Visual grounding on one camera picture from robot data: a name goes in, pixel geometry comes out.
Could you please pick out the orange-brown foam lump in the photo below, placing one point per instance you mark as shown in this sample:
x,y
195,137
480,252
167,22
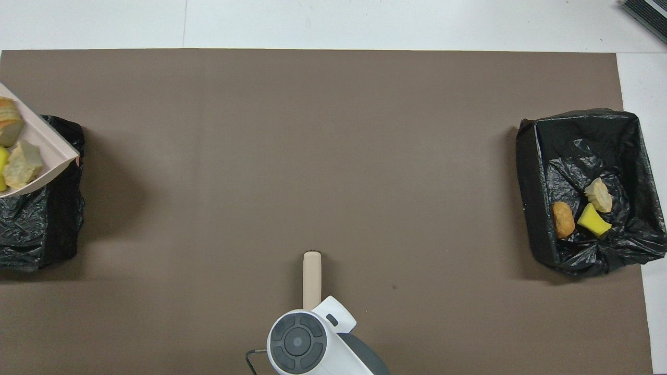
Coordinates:
x,y
563,220

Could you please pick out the green and yellow sponge piece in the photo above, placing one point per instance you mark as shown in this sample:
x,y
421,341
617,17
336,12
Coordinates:
x,y
593,221

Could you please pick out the pale rounded foam chunk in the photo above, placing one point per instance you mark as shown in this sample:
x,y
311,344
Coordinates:
x,y
598,195

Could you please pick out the beige plastic dustpan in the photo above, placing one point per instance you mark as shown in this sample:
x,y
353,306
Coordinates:
x,y
44,143

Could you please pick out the pale grey-faced foam chunk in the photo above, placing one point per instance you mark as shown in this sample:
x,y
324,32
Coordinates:
x,y
23,164

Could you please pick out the tan layered foam chunk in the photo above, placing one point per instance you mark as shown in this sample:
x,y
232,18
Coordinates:
x,y
9,122

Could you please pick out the notched yellow sponge piece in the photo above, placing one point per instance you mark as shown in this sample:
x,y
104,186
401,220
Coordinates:
x,y
2,166

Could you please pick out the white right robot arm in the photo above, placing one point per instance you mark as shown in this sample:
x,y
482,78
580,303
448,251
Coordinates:
x,y
312,344

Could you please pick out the black bag-lined trash bin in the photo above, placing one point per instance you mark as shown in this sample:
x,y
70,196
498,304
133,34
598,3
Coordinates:
x,y
589,146

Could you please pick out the black bin with pink mark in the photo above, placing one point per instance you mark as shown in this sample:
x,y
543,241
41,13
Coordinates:
x,y
47,224

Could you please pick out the brown paper table mat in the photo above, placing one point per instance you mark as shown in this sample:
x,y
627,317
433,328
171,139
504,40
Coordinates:
x,y
333,156

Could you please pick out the dark ribbed panel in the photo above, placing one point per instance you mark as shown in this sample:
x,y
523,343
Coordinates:
x,y
646,15

